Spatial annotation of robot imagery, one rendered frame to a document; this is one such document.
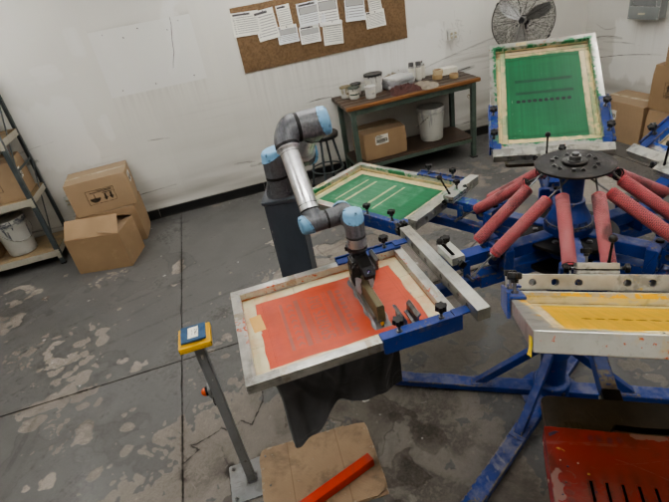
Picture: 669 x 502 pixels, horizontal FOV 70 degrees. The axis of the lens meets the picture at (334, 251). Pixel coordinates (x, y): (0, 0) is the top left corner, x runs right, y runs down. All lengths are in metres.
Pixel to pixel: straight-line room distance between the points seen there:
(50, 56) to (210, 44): 1.46
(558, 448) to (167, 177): 4.92
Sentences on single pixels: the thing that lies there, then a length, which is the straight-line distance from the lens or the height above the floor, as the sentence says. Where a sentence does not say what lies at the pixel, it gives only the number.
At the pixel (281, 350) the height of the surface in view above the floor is 0.95.
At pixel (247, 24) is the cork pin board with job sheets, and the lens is 5.31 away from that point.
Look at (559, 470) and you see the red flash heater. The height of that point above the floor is 1.10.
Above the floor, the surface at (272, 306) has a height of 0.95.
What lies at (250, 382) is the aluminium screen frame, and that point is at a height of 0.99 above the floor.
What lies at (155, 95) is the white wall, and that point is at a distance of 5.38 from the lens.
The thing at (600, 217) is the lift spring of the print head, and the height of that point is 1.20.
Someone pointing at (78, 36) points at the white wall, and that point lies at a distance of 5.39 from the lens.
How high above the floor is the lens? 2.12
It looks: 31 degrees down
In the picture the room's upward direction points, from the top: 11 degrees counter-clockwise
